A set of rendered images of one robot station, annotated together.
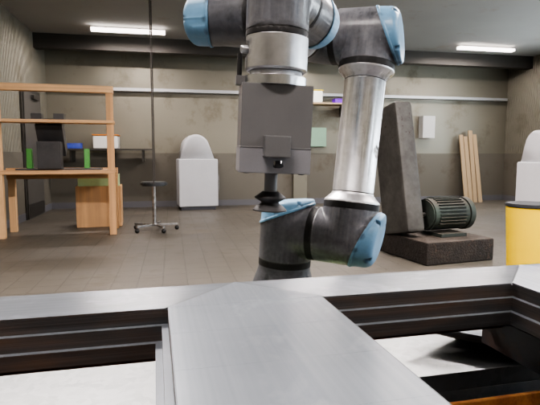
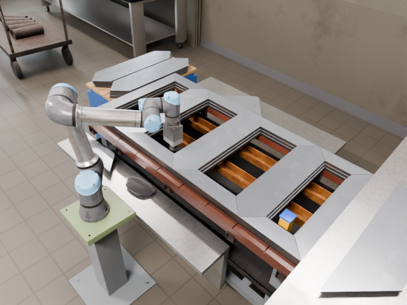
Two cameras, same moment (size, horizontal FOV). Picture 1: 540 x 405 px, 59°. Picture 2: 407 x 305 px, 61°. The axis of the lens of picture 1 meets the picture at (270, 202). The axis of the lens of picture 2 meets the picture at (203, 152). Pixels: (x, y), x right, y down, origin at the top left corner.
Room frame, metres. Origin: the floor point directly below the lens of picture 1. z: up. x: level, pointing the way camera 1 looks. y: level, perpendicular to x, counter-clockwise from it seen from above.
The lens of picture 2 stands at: (1.25, 1.23, 2.12)
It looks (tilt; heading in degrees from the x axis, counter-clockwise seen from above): 40 degrees down; 235
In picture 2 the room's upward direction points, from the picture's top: 3 degrees clockwise
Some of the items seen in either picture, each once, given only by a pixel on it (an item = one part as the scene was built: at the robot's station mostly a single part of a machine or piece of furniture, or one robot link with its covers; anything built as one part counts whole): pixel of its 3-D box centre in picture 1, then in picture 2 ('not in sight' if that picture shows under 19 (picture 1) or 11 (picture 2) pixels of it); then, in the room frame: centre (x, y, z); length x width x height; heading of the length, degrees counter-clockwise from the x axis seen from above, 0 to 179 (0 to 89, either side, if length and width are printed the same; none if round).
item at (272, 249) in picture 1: (289, 227); (89, 187); (1.04, -0.04, 0.87); 0.13 x 0.12 x 0.14; 67
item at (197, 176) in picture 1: (197, 171); not in sight; (9.49, 1.44, 0.73); 0.82 x 0.67 x 1.46; 102
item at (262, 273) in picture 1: (283, 279); (92, 204); (1.05, -0.03, 0.76); 0.15 x 0.15 x 0.10
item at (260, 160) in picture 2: not in sight; (237, 146); (0.08, -0.09, 0.70); 1.66 x 0.08 x 0.05; 104
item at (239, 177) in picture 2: not in sight; (215, 161); (0.28, -0.04, 0.70); 1.66 x 0.08 x 0.05; 104
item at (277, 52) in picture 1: (273, 59); (172, 118); (0.59, 0.00, 1.15); 0.08 x 0.08 x 0.05
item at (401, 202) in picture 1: (431, 178); not in sight; (4.97, -1.68, 0.80); 0.97 x 0.95 x 1.59; 13
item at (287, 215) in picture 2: not in sight; (287, 216); (0.33, 0.61, 0.88); 0.06 x 0.06 x 0.02; 14
